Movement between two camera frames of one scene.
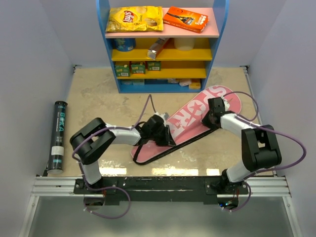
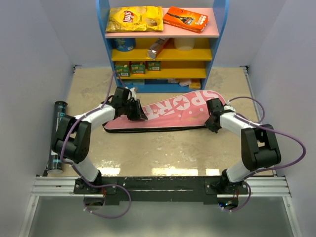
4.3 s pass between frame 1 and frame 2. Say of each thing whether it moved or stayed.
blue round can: stayed
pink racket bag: moved
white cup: stayed
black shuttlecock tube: stayed
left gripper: moved
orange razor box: stayed
